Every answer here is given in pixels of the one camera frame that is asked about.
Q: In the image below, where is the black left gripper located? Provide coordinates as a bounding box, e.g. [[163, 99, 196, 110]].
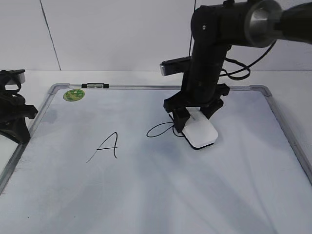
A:
[[0, 70, 38, 143]]

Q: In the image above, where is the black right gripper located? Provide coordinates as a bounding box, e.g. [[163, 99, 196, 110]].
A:
[[163, 83, 230, 133]]

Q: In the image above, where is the white board eraser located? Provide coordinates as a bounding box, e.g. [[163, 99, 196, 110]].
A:
[[182, 107, 218, 150]]

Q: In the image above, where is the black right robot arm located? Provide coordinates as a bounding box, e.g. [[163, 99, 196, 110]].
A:
[[160, 0, 312, 133]]

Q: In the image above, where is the round green sticker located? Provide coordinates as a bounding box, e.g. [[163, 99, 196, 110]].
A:
[[63, 89, 85, 102]]

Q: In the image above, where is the black silver hanging clip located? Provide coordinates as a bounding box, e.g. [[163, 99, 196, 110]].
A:
[[81, 83, 109, 89]]

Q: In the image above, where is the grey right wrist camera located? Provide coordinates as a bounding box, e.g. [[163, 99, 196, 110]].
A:
[[160, 56, 191, 76]]

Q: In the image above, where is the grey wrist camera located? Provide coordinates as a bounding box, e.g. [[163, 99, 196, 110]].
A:
[[160, 56, 191, 76], [5, 69, 25, 85]]

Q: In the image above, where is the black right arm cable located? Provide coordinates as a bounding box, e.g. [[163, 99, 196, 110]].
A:
[[219, 40, 277, 81]]

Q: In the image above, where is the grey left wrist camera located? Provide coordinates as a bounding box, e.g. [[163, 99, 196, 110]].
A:
[[5, 69, 25, 85]]

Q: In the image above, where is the white board with aluminium frame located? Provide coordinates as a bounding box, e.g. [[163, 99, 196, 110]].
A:
[[0, 85, 312, 234]]

